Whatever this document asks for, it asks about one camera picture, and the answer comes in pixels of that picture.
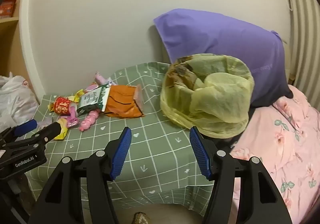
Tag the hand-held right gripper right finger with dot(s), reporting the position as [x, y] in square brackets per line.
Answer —
[200, 156]

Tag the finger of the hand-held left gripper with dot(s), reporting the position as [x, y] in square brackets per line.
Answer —
[50, 132]
[25, 126]

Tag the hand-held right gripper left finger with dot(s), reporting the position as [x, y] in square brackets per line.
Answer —
[122, 154]

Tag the yellow snack packet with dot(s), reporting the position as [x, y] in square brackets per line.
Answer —
[62, 135]

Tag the orange snack bag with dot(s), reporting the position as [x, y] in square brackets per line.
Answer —
[120, 104]

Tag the green white carton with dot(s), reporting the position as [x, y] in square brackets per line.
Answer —
[92, 100]

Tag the bin with yellow-green bag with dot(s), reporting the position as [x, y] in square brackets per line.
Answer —
[212, 104]

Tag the clear plastic wrapper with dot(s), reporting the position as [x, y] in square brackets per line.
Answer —
[45, 122]

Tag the pink lidded yogurt bottle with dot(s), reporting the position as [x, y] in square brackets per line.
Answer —
[72, 121]

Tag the red snack cup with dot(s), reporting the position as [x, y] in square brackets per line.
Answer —
[61, 106]

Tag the white plastic bag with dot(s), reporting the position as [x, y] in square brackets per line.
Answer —
[15, 99]

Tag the green checkered tablecloth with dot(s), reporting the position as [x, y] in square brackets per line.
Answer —
[155, 154]

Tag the brown fuzzy slipper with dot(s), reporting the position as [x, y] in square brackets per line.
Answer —
[141, 218]

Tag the pink plastic tube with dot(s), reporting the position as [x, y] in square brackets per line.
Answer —
[100, 78]

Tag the pink floral blanket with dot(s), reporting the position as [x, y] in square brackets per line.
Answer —
[280, 139]

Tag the wooden bookshelf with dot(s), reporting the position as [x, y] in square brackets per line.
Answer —
[7, 39]

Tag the purple pillow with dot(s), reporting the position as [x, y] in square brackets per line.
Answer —
[225, 34]

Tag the orange book stack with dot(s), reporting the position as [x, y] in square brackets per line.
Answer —
[8, 2]

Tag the beige pleated curtain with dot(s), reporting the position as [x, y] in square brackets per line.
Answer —
[305, 39]

